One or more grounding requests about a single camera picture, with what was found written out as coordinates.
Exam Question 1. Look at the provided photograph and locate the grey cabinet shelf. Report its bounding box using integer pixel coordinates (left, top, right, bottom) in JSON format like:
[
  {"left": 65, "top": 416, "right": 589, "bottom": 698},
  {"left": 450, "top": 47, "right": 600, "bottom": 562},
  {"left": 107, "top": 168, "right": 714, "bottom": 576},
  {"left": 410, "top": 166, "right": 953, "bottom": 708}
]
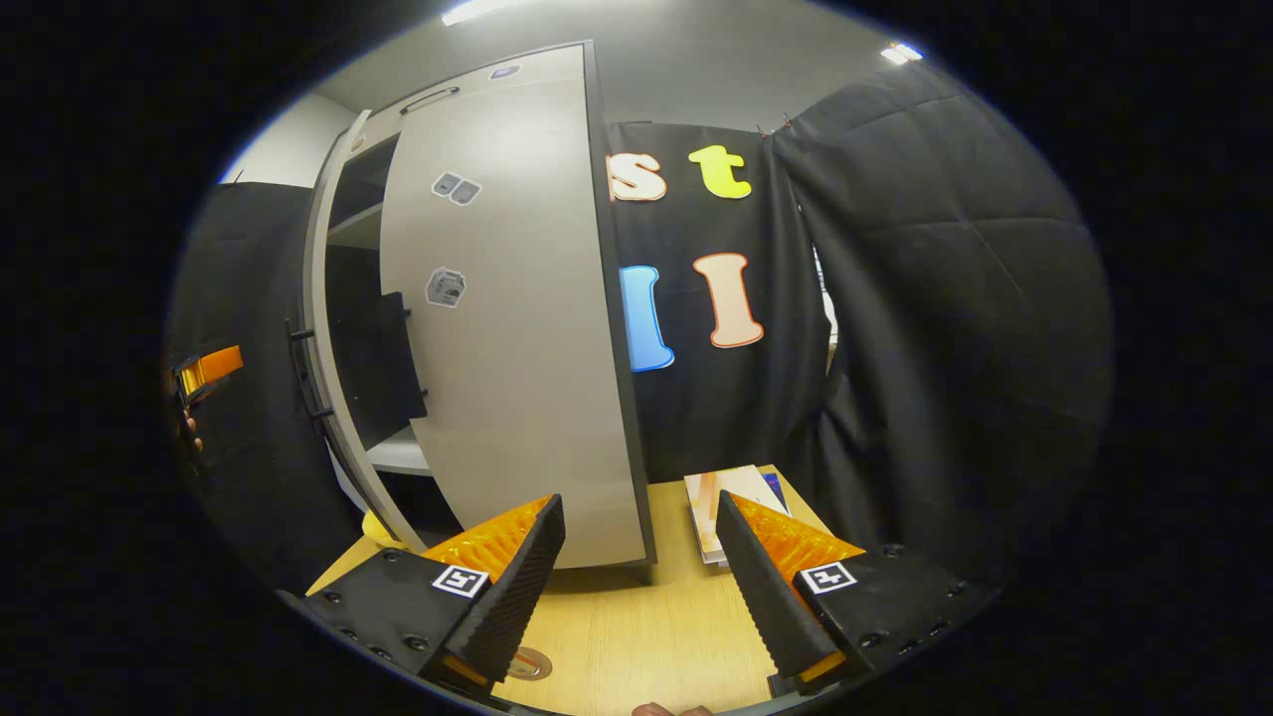
[{"left": 328, "top": 204, "right": 385, "bottom": 250}]

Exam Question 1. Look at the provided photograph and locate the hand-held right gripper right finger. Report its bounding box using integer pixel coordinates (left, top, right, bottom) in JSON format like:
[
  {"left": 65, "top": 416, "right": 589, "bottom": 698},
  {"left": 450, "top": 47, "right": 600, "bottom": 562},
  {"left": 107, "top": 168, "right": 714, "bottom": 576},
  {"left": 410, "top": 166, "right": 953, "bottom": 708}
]
[{"left": 714, "top": 489, "right": 996, "bottom": 697}]

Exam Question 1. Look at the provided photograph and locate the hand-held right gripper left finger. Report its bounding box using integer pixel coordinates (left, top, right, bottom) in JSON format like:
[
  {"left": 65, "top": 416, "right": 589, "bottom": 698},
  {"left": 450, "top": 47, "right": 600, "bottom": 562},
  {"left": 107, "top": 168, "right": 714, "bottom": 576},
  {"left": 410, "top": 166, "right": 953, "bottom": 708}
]
[{"left": 298, "top": 493, "right": 566, "bottom": 697}]

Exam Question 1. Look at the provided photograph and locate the grey cabinet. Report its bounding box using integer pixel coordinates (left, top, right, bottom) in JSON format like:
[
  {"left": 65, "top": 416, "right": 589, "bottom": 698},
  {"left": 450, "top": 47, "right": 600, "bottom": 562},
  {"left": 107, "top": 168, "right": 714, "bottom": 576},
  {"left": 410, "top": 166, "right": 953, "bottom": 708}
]
[{"left": 303, "top": 40, "right": 657, "bottom": 573}]

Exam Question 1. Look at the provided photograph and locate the stack of booklets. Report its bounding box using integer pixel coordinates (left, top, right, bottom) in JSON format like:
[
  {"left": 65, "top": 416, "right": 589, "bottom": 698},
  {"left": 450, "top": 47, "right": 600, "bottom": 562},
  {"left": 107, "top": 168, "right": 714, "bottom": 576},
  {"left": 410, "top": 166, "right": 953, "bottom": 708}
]
[{"left": 684, "top": 464, "right": 794, "bottom": 566}]

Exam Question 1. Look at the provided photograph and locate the grey cabinet drawer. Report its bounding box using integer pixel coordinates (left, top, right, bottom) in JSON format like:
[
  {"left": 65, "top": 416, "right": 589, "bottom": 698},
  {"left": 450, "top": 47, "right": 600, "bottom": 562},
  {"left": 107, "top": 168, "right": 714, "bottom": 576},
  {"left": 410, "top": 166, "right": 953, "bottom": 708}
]
[{"left": 353, "top": 45, "right": 588, "bottom": 150}]

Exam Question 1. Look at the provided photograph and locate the long ceiling light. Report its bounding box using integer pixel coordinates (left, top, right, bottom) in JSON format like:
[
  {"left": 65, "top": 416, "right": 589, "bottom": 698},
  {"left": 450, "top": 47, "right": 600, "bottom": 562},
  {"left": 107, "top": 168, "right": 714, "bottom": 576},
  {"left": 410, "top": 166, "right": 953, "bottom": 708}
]
[{"left": 441, "top": 0, "right": 530, "bottom": 27}]

